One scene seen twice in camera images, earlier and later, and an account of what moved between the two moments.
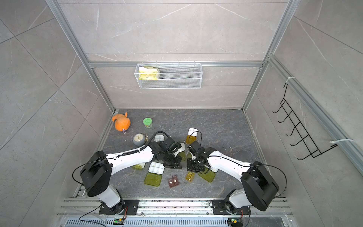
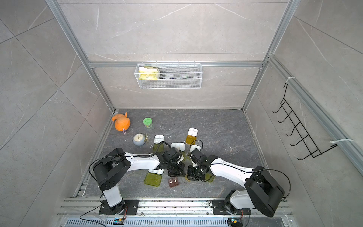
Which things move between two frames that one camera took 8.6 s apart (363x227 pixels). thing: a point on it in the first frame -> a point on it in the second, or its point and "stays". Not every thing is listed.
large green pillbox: x=207 y=174 stays
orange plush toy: x=122 y=122 stays
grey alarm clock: x=140 y=139 stays
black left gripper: x=177 y=165 -> x=181 y=172
